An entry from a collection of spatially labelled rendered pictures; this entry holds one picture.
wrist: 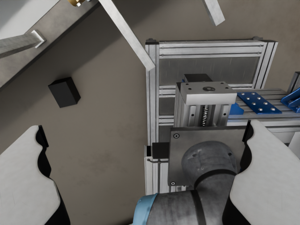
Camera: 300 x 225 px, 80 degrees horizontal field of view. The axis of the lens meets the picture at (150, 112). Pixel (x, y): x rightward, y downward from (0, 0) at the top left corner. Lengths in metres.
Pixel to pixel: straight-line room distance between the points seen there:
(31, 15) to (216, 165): 0.84
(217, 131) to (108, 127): 1.37
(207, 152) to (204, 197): 0.12
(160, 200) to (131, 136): 1.41
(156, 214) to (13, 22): 0.86
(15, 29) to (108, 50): 0.70
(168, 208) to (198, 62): 1.05
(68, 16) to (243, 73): 1.14
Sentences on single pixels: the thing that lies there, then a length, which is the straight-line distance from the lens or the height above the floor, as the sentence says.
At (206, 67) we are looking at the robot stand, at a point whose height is 0.21.
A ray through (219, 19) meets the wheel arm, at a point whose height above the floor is 0.82.
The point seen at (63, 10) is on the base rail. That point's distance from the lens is 0.78.
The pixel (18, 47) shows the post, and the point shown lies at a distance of 0.68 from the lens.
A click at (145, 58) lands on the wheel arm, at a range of 0.62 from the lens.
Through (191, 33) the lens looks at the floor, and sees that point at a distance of 1.47.
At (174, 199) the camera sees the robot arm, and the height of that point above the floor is 1.19.
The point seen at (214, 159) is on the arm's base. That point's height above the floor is 1.10.
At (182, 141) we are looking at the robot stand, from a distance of 0.51.
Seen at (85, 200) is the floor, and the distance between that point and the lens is 2.65.
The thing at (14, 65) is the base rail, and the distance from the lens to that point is 0.91.
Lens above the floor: 1.42
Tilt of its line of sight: 60 degrees down
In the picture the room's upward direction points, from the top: 177 degrees clockwise
